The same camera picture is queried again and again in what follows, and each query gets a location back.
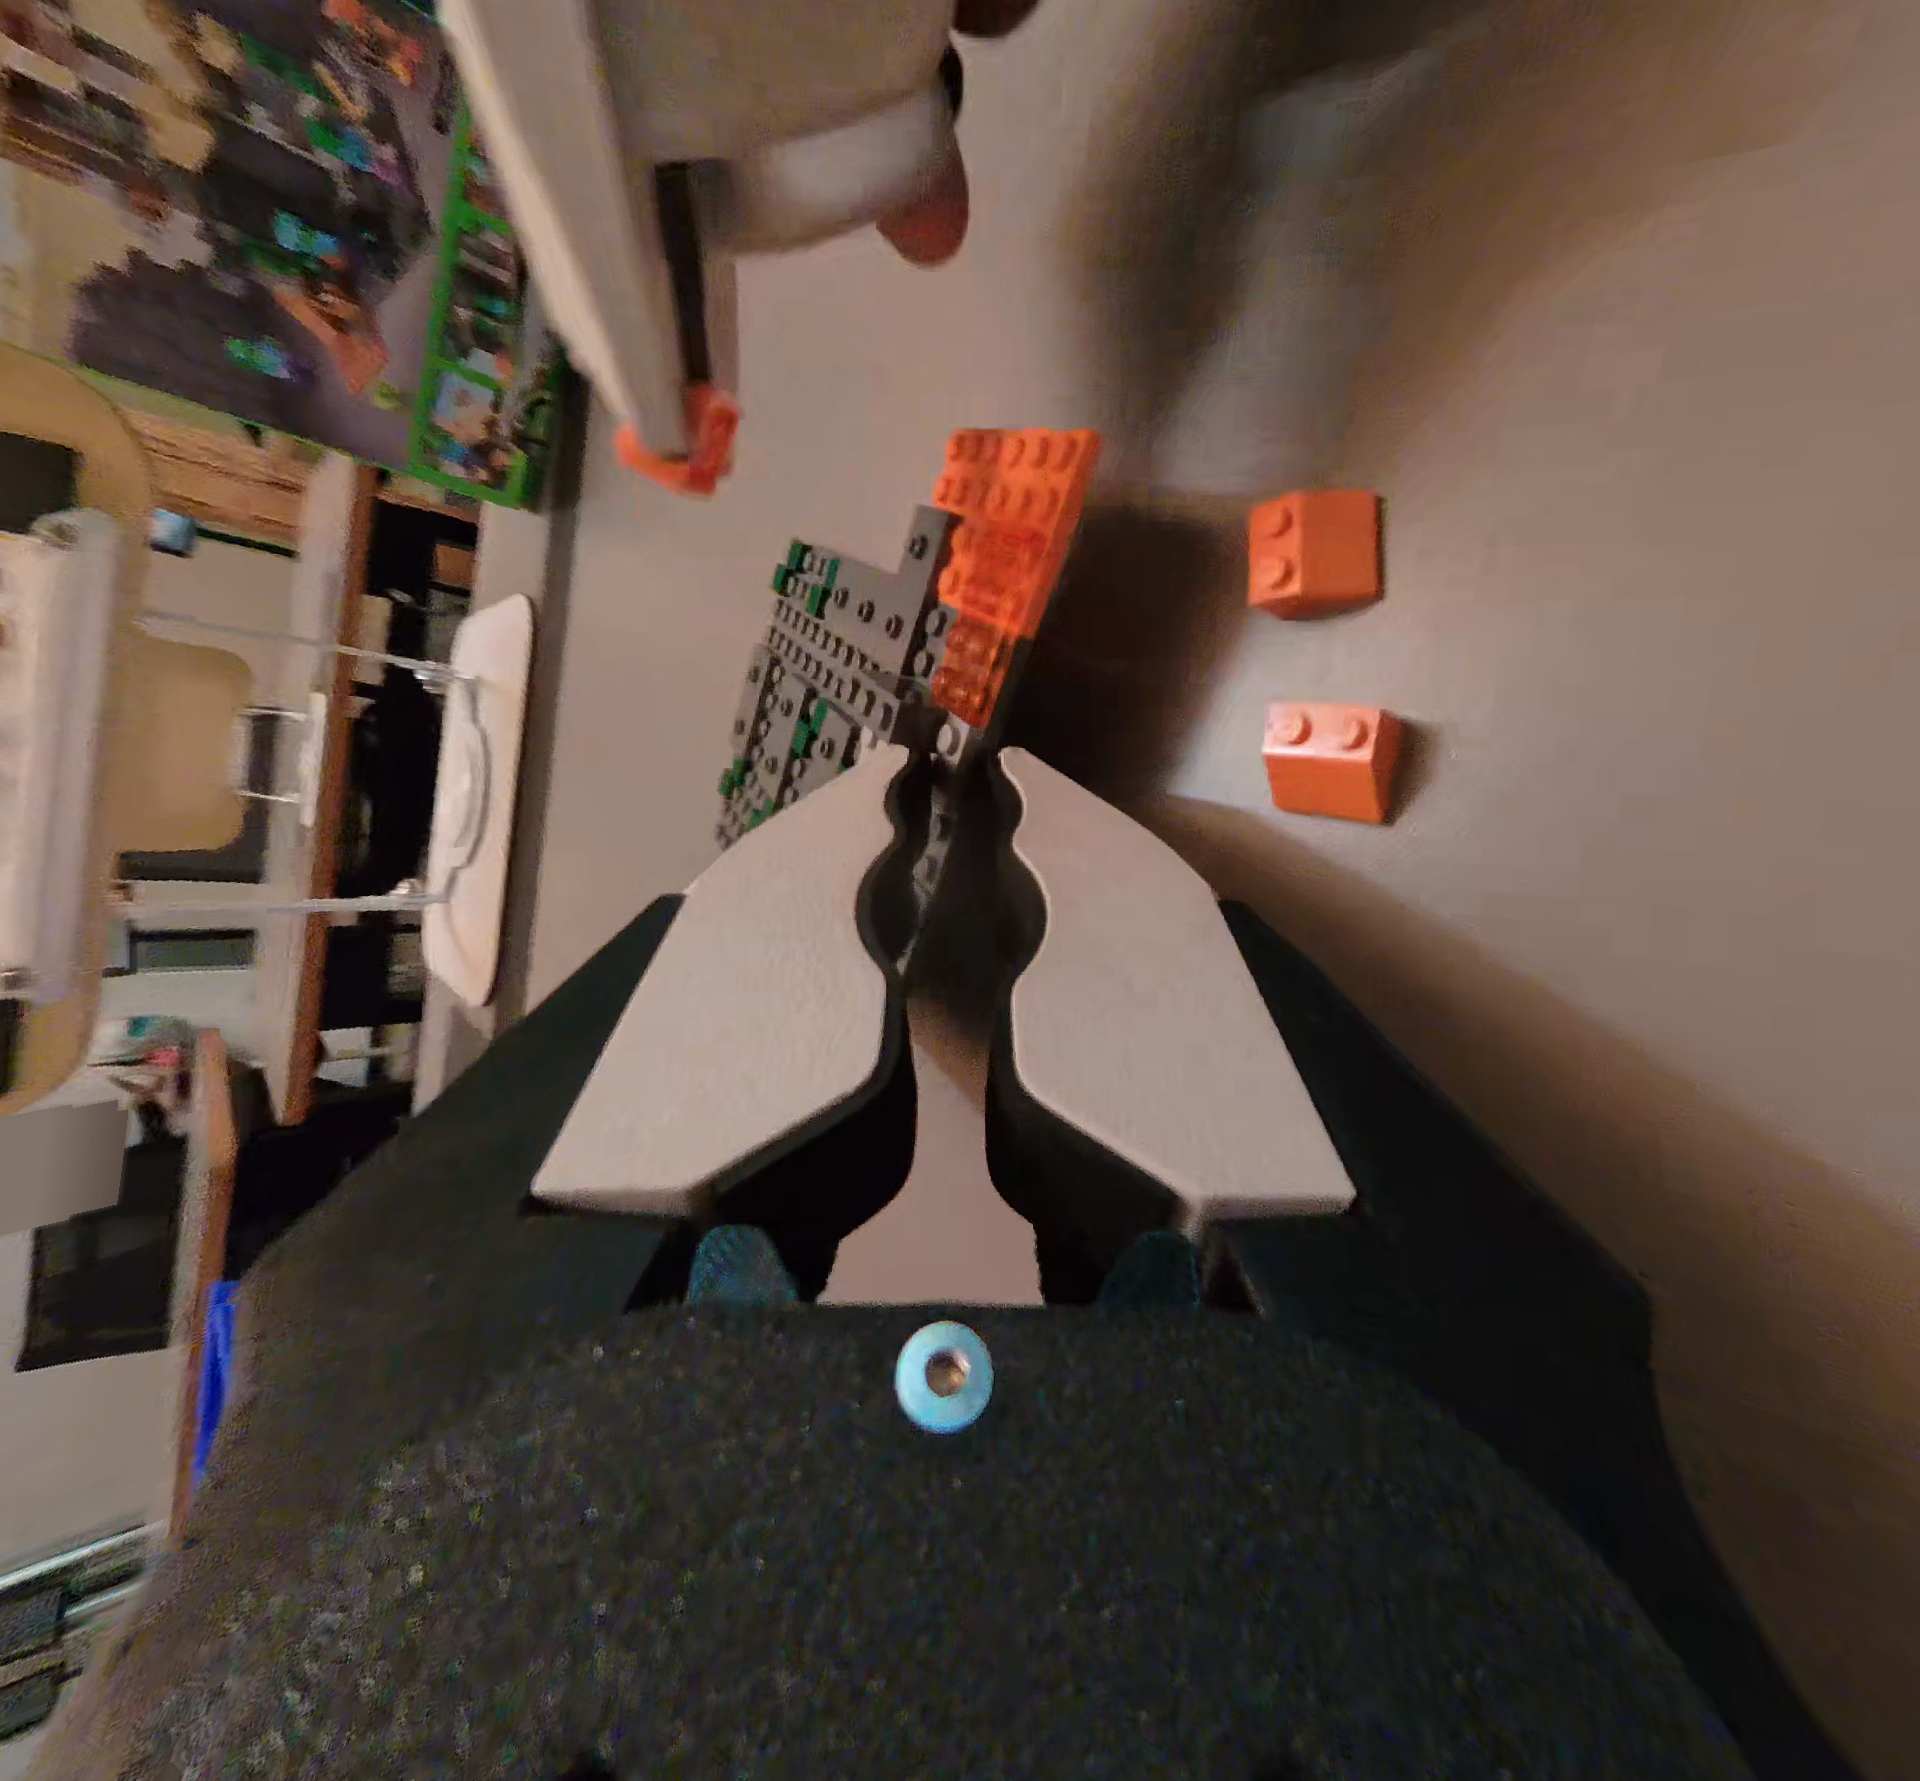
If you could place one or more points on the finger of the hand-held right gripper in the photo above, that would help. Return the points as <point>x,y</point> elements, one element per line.
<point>540,161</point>
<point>720,295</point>

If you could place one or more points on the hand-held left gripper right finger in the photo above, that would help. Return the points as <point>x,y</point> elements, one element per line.
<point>1169,1047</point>

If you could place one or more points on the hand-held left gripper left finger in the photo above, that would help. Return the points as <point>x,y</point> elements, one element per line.
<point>720,1047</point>

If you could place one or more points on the orange lego slope brick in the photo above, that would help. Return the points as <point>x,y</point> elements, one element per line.
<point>1335,761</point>
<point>697,440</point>
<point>1312,551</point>

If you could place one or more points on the grey and orange lego build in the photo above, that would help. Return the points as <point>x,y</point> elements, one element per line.
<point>856,641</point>

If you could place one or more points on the lego set box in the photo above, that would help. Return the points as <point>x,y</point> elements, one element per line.
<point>254,161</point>

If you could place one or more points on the lego instruction booklet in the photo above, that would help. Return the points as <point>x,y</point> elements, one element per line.
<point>46,761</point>

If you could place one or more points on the white stand base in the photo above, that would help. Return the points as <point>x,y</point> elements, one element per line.
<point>481,790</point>

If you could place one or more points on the wooden office desk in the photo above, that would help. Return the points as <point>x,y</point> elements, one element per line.
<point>322,761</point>

